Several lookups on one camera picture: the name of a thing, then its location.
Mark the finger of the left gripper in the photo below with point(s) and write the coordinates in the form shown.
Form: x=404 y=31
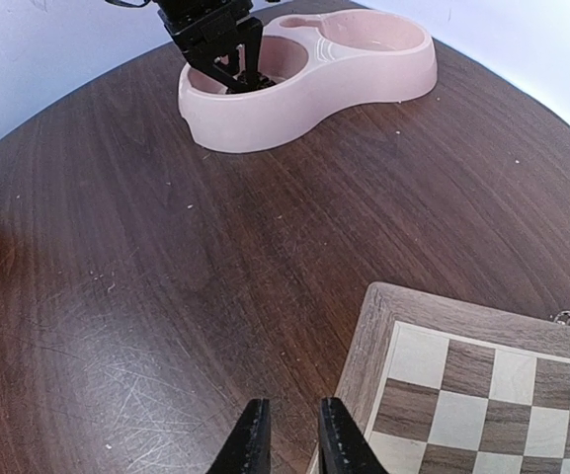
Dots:
x=250 y=36
x=223 y=69

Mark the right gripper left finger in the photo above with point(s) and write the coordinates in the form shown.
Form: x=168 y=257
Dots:
x=247 y=449

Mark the pink double pet bowl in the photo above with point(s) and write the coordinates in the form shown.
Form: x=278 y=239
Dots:
x=321 y=64

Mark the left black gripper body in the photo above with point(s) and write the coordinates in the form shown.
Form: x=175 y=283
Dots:
x=207 y=29

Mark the pile of dark chess pieces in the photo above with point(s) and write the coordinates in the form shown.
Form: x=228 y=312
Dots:
x=246 y=86

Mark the wooden chess board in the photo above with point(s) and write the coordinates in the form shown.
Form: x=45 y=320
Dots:
x=438 y=385

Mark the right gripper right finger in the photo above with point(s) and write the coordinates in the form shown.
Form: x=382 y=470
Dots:
x=342 y=446

